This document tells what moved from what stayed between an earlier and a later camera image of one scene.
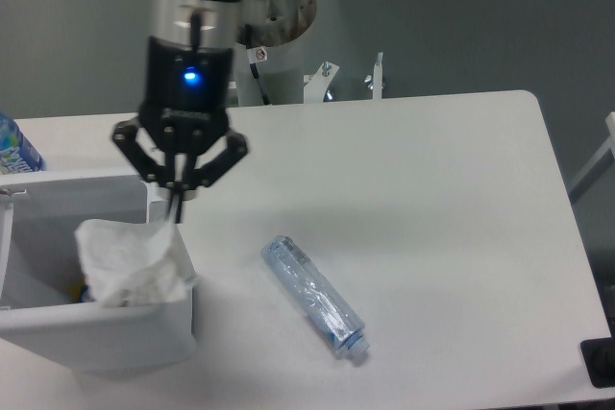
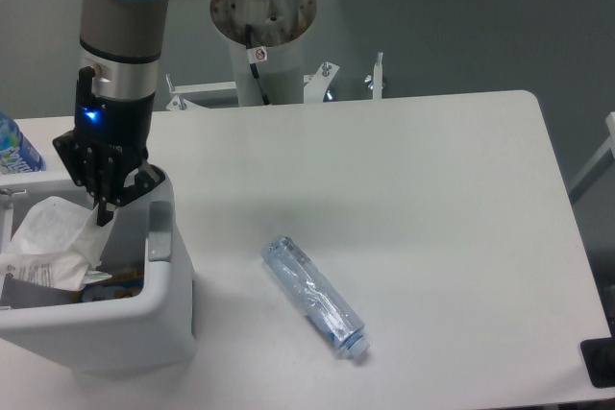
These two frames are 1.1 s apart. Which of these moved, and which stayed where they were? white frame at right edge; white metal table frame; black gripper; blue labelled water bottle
Moved: black gripper
Stayed: white metal table frame; blue labelled water bottle; white frame at right edge
